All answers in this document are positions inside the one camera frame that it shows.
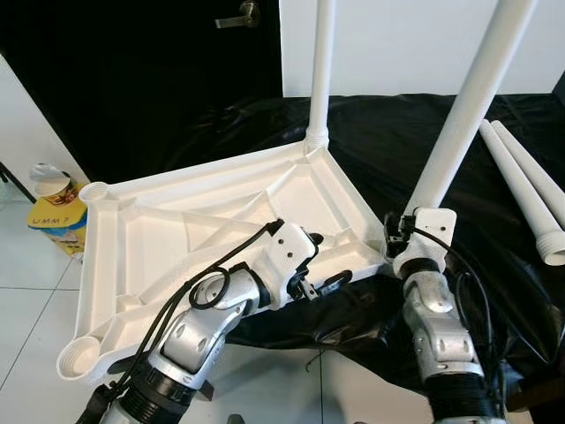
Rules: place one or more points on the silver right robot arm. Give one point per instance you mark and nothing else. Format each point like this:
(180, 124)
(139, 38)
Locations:
(441, 327)

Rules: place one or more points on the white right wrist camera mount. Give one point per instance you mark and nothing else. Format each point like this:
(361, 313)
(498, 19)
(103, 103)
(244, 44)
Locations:
(428, 234)

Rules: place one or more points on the yellow blue cardboard box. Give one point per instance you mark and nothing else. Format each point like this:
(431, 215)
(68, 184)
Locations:
(55, 225)

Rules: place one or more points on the white brown paper cup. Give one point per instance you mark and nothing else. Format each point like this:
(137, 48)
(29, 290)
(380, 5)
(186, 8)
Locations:
(50, 184)

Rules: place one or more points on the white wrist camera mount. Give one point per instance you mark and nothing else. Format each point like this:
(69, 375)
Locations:
(282, 256)
(428, 234)

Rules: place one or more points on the dark grey wall post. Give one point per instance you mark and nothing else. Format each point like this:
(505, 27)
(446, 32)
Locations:
(559, 87)

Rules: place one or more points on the dark wooden table leg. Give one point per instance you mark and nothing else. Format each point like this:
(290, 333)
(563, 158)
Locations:
(205, 389)

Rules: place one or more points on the black door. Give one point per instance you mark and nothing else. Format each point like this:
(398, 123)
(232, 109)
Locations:
(132, 79)

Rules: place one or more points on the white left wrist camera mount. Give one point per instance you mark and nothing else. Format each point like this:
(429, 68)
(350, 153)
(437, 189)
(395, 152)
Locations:
(282, 256)

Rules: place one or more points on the dark left robot foot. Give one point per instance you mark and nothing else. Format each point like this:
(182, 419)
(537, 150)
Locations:
(237, 419)

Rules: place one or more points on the black plastic table sheet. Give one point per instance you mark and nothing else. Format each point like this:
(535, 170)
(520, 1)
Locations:
(380, 132)

